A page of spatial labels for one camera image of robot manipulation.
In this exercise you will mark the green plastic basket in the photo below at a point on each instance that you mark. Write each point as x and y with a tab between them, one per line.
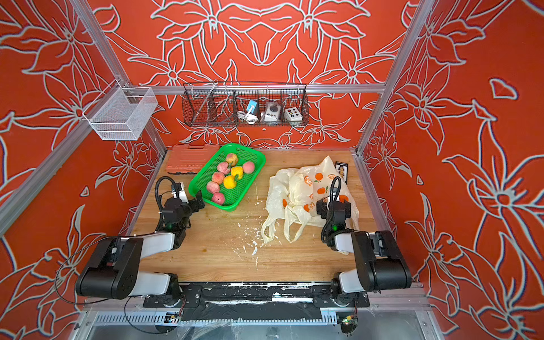
233	197

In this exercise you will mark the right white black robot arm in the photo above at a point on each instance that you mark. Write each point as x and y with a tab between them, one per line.
379	261

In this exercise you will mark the blue white small box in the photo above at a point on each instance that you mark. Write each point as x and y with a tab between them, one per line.
251	107

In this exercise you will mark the clear plastic wall bin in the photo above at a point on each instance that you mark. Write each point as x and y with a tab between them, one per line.
121	115

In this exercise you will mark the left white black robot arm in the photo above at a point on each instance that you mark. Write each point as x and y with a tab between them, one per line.
113	270

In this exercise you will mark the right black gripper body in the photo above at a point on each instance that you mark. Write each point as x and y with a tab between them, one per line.
336	208

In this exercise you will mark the white orange-print plastic bag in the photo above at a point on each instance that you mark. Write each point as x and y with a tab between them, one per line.
292	197

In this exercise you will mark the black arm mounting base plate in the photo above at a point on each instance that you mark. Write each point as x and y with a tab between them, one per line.
261	302

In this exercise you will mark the pink yellow peach top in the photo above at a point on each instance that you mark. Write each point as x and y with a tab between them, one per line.
232	159

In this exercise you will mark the white button remote box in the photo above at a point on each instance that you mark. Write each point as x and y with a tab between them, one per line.
293	115

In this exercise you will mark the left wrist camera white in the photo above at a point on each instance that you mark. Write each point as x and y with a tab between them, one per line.
178	191

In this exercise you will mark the black wire wall basket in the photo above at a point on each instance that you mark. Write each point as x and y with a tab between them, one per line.
223	104

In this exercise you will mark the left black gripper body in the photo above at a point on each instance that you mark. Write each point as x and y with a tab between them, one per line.
194	204

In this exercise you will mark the yellow peach upper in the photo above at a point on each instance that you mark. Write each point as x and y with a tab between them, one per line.
237	172

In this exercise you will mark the grey white timer device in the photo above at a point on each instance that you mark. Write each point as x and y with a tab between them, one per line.
271	113

